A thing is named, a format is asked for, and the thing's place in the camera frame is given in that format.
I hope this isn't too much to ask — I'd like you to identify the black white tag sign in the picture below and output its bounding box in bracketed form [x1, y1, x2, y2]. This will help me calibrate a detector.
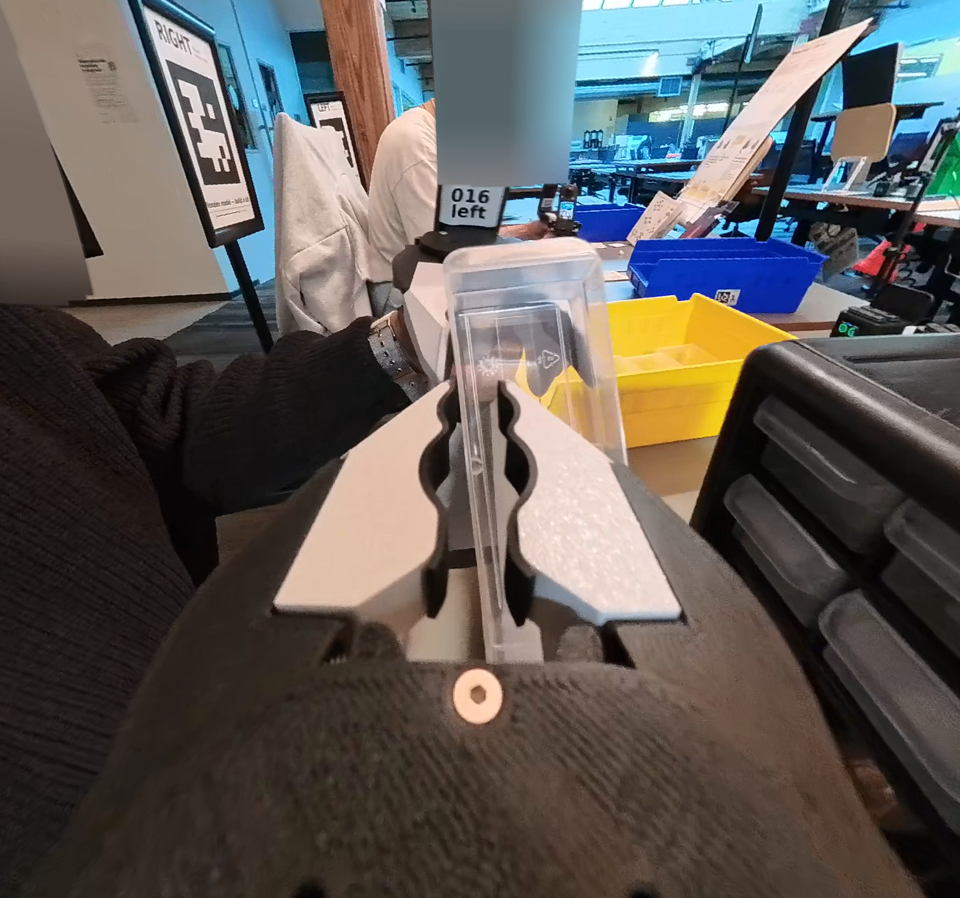
[302, 90, 361, 174]

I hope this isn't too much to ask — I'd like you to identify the person's dark knit sweater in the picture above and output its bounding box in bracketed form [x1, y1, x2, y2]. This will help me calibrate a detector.
[0, 302, 220, 898]

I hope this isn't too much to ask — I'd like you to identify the blue plastic bin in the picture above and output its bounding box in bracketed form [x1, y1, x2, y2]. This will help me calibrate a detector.
[625, 235, 831, 316]
[570, 200, 649, 245]

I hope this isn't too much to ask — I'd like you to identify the large yellow plastic bin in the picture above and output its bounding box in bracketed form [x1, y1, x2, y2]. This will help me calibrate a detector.
[516, 292, 801, 450]

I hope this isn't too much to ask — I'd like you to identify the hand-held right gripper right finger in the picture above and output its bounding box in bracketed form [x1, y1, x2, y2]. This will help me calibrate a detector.
[496, 379, 686, 630]

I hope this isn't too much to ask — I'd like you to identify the tilted board with poster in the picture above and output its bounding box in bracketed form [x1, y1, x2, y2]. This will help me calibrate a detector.
[675, 15, 881, 229]

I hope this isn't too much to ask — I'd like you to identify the grey jacket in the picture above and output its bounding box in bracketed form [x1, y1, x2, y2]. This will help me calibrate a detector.
[270, 110, 375, 338]

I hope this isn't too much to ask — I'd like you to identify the black drawer cabinet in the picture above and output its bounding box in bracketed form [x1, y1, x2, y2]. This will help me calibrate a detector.
[687, 332, 960, 840]

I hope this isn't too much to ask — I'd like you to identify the small wooden board stand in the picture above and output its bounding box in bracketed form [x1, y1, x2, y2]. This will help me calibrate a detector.
[821, 101, 899, 191]

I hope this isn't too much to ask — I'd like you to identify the black device with blue screen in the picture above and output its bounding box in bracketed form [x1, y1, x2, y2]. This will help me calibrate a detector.
[538, 182, 584, 234]

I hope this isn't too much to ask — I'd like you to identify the clear plastic drawer tray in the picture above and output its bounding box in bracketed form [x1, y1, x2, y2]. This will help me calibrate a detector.
[649, 341, 726, 383]
[609, 352, 663, 390]
[441, 240, 631, 666]

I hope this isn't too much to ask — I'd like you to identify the person's left hand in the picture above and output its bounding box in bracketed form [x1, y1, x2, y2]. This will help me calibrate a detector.
[388, 307, 435, 383]

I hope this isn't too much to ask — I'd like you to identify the large tag sign on stand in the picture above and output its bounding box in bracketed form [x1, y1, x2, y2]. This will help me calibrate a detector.
[117, 0, 276, 356]

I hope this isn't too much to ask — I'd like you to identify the black electronic device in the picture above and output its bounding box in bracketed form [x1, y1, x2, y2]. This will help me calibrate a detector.
[828, 303, 919, 340]

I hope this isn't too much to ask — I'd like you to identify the black pole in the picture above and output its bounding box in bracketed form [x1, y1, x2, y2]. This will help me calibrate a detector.
[752, 0, 874, 244]

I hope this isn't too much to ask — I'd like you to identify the wooden post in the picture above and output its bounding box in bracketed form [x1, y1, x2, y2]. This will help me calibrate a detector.
[307, 0, 398, 191]

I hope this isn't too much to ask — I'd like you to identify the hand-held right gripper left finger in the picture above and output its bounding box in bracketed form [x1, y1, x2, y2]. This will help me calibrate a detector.
[271, 379, 461, 641]

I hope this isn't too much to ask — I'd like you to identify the silver wristwatch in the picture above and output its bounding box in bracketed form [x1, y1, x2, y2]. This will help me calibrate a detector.
[366, 310, 432, 404]

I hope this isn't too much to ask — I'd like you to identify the person's left forearm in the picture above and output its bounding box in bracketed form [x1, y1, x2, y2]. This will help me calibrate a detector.
[153, 315, 414, 518]

